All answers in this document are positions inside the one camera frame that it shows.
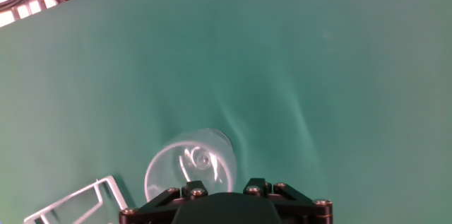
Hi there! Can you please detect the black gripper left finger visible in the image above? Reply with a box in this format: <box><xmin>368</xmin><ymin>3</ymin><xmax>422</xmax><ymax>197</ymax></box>
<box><xmin>119</xmin><ymin>180</ymin><xmax>209</xmax><ymax>224</ymax></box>

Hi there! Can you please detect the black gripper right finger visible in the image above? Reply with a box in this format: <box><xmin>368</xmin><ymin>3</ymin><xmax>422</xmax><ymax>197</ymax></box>
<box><xmin>242</xmin><ymin>177</ymin><xmax>333</xmax><ymax>224</ymax></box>

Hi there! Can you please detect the clear wine glass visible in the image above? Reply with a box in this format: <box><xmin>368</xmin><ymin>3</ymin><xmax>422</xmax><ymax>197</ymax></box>
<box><xmin>143</xmin><ymin>127</ymin><xmax>237</xmax><ymax>204</ymax></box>

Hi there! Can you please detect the green table mat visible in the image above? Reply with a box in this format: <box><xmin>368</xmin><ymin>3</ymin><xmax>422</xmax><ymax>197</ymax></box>
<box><xmin>0</xmin><ymin>0</ymin><xmax>452</xmax><ymax>224</ymax></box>

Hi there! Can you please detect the white wire cup rack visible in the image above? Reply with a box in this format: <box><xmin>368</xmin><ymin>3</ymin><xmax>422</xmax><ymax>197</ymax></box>
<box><xmin>23</xmin><ymin>175</ymin><xmax>129</xmax><ymax>224</ymax></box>

